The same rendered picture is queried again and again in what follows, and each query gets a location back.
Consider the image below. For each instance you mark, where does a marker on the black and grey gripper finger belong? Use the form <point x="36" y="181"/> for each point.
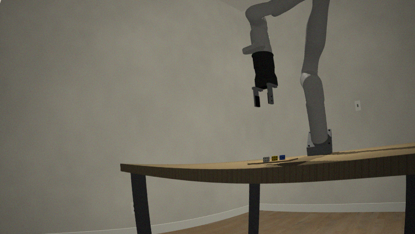
<point x="256" y="96"/>
<point x="270" y="92"/>

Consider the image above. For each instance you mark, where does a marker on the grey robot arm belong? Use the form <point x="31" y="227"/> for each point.
<point x="315" y="37"/>

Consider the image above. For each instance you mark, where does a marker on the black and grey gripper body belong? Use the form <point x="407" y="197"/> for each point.
<point x="263" y="62"/>

